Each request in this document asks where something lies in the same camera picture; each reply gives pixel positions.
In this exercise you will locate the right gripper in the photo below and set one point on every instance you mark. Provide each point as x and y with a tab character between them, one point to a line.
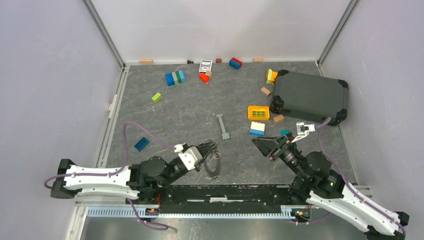
267	146

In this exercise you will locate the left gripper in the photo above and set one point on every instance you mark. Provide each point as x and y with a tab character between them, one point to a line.
205	150

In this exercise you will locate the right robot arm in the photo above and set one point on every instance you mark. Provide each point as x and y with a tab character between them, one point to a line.
316	183

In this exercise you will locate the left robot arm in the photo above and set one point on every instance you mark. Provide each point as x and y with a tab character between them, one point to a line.
138	182

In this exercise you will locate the white and blue brick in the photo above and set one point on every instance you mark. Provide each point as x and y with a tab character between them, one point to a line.
257	129

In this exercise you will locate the teal small block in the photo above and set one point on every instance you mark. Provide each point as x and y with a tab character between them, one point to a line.
284	132

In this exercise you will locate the grey toy axle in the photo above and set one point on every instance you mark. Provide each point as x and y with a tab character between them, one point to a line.
224	134

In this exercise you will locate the yellow window brick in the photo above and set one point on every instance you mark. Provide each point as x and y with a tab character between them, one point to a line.
258	113

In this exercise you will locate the tan wooden block near case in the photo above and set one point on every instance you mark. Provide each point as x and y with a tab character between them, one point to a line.
265	91

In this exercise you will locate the dark blue flat brick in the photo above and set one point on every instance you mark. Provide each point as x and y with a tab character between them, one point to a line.
141	144

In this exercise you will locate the lime green block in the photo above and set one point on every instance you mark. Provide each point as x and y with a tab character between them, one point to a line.
156	97

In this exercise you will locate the red orange brick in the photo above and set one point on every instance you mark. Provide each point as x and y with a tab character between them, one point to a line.
204	78

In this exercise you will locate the orange green brown brick stack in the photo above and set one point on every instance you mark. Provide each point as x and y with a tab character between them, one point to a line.
271	76

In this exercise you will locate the dark grey hard case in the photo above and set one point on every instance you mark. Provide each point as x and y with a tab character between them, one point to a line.
310	97

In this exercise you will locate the blue grey green brick stack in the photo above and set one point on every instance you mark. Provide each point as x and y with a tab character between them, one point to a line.
175	78

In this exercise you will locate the playing card box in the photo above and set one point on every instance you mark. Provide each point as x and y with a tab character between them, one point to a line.
205	66

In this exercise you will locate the red and blue brick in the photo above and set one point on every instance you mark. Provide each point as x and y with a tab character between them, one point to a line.
235	63

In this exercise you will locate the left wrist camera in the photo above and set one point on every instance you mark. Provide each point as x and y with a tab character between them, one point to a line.
182	154

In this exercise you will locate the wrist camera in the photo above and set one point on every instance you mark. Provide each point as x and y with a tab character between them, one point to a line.
182	154
303	130

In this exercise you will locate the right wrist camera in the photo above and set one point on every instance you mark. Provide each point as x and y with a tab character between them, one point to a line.
303	130

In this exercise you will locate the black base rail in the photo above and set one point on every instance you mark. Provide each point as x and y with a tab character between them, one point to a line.
221	199

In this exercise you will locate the tan wooden block at wall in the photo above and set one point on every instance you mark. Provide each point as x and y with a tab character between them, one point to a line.
146	61

